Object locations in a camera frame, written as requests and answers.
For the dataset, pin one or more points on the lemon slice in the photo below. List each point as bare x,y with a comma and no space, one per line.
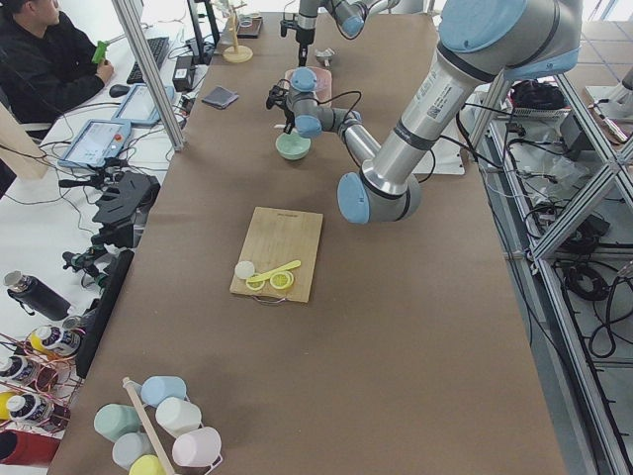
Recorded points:
282,280
255,286

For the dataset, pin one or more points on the metal ice scoop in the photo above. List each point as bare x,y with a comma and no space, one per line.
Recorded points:
325,57

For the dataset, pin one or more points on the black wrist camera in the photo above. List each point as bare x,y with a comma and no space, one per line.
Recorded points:
277,97
287,25

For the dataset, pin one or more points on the blue teach pendant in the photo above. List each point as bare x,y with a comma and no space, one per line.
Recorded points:
97,142
138,107

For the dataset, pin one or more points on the lemon slice lower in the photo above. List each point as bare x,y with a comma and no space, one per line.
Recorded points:
255,286

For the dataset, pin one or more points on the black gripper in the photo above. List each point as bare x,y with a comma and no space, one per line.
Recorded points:
288,116
302,39

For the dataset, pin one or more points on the dark wooden tray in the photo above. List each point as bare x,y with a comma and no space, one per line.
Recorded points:
249,27

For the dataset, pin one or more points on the mint green bowl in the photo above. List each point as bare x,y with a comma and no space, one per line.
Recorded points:
292,146

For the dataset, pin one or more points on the black water bottle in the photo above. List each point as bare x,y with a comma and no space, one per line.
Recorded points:
36,297

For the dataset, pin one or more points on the aluminium frame post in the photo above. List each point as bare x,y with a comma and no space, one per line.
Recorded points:
130,21

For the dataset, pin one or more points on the white plastic cup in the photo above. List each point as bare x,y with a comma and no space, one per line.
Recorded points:
178,416

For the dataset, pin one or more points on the lemon slice upper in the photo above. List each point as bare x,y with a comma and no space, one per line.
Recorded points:
282,280

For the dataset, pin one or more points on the pink bowl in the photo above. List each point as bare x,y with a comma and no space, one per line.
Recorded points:
309,83

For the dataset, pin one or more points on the black computer mouse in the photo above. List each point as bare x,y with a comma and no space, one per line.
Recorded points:
119,90

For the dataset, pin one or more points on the seated person in black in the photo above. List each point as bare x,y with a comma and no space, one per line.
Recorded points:
46,62

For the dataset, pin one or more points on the pink plastic cup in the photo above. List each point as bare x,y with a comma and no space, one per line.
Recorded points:
201,447

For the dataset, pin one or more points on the blue teach pendant near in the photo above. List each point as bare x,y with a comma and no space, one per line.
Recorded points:
97,142

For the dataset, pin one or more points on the grey folded cloth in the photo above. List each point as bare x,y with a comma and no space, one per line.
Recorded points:
220,98

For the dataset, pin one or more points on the black power box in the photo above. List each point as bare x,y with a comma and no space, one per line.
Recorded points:
184,73

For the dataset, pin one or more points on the grey plastic cup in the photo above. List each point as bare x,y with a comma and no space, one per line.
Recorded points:
129,447

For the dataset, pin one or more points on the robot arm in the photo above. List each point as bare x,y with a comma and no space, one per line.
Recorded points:
478,41
350,19

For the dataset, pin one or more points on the yellow sauce bottle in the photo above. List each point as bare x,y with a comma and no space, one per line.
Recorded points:
58,340

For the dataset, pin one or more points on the white steamed bun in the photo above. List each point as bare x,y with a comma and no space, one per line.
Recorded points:
244,269

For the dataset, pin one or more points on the beige serving tray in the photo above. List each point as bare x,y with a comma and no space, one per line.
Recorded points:
305,107

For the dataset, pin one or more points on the black gripper tool stand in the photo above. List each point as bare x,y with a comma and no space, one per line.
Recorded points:
123,209

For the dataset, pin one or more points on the wooden cup rack rod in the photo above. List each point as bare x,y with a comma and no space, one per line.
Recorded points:
130,386

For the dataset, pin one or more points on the wooden cup stand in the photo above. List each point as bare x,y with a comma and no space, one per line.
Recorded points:
235,53

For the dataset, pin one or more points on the yellow plastic cup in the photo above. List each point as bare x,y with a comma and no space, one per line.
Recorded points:
148,464

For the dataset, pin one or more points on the black bar on table edge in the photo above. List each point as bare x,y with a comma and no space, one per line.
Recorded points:
104,310

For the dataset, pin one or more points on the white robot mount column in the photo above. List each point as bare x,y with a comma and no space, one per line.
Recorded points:
448,156

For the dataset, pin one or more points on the bamboo cutting board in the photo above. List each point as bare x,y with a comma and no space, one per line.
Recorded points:
276,237

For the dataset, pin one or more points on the green plastic cup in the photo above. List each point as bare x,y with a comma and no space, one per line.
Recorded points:
113,421

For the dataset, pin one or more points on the blue plastic cup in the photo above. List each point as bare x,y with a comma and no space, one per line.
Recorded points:
155,389

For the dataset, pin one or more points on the blue teach pendant far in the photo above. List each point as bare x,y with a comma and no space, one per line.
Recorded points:
138,107

